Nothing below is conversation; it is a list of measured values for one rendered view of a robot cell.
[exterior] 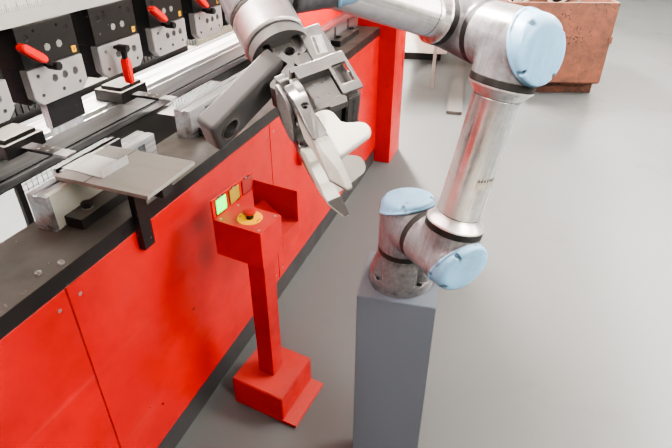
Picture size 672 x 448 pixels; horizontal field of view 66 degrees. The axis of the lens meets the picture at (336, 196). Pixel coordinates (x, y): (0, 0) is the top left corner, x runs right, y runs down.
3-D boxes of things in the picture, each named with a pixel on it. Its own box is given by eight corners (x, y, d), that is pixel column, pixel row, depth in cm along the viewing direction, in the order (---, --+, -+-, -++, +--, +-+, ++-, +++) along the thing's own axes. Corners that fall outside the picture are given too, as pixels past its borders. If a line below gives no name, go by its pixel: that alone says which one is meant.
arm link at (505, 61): (435, 255, 117) (517, 3, 95) (480, 294, 106) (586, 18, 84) (392, 260, 111) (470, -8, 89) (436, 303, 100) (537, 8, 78)
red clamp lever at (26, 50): (25, 42, 101) (64, 64, 110) (10, 40, 102) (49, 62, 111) (23, 51, 100) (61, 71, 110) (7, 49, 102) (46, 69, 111)
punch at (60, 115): (56, 137, 120) (44, 98, 115) (49, 136, 121) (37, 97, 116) (87, 121, 128) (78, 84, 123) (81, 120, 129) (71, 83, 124)
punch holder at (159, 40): (156, 58, 142) (145, -6, 134) (131, 55, 145) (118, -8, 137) (188, 44, 155) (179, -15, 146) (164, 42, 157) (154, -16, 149)
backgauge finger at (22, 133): (54, 171, 126) (49, 152, 124) (-23, 154, 134) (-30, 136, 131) (91, 151, 136) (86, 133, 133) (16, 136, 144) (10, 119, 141)
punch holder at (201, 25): (197, 40, 159) (190, -17, 150) (174, 38, 161) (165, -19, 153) (223, 29, 171) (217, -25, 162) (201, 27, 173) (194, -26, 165)
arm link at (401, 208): (409, 223, 126) (413, 175, 119) (444, 253, 116) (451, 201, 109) (367, 237, 121) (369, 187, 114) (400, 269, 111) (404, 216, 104)
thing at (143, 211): (175, 258, 131) (160, 183, 120) (128, 246, 135) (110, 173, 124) (184, 249, 134) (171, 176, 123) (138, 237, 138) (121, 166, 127)
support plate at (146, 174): (148, 200, 113) (147, 196, 113) (55, 179, 121) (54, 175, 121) (195, 164, 128) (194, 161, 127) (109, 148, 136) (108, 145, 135)
